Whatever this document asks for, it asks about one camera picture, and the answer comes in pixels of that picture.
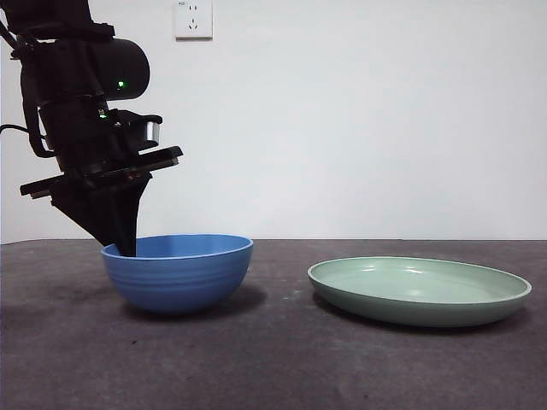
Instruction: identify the blue ribbed bowl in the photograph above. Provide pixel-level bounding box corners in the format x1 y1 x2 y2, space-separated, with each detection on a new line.
100 233 255 316

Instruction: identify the green round plate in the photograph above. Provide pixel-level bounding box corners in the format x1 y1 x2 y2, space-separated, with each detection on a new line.
306 255 534 329

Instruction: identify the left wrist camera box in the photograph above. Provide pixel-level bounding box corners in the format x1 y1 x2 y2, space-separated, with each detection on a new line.
111 109 163 151

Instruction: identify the white wall socket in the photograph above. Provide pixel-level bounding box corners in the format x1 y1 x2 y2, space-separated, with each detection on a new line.
174 0 214 42

